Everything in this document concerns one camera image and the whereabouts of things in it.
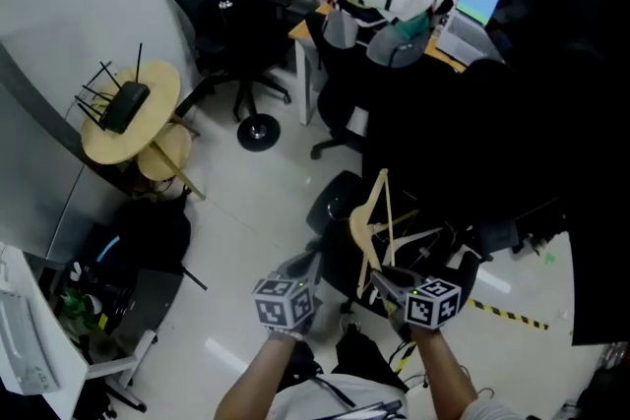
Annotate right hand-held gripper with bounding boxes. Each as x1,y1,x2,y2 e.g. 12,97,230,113
371,266,463,341

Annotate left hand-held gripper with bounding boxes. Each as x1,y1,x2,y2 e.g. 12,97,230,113
253,252,324,335

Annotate beige wooden hanger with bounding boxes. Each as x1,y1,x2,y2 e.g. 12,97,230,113
347,168,391,300

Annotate black coat rack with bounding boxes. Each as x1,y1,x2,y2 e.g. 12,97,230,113
175,0,282,152

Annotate person's right forearm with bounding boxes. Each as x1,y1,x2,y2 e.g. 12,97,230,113
410,327,481,414

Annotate person's left forearm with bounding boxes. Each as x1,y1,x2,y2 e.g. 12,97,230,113
214,333,301,420

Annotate black mesh office chair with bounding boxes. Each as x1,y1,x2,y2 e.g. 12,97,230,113
304,169,483,319
161,0,292,123

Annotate person's black trousers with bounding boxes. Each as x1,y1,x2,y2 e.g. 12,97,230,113
287,322,410,393

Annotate person's white shirt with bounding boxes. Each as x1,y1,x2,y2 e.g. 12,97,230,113
265,371,528,420

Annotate black backpack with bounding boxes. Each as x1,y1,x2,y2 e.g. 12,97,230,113
115,194,193,274

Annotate black computer case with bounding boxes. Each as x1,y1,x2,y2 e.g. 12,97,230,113
105,268,186,335

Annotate large black display panel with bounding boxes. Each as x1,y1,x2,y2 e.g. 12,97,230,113
462,58,630,348

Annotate black device with blue light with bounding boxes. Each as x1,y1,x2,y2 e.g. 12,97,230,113
81,223,129,271

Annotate round wooden side table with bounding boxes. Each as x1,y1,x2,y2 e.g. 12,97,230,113
80,59,208,202

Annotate green potted plant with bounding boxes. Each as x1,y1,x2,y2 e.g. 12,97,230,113
58,287,102,335

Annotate black chair grey headrest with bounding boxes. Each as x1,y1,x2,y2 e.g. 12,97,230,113
309,9,380,161
366,24,429,69

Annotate black router with antennas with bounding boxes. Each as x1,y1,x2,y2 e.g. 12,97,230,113
74,42,152,136

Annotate silver laptop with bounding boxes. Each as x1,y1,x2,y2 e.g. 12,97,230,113
435,0,504,63

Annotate grey metal cabinet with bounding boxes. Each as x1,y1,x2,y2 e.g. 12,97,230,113
0,43,129,262

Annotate black chest mount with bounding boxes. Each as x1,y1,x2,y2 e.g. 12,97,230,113
344,400,405,420

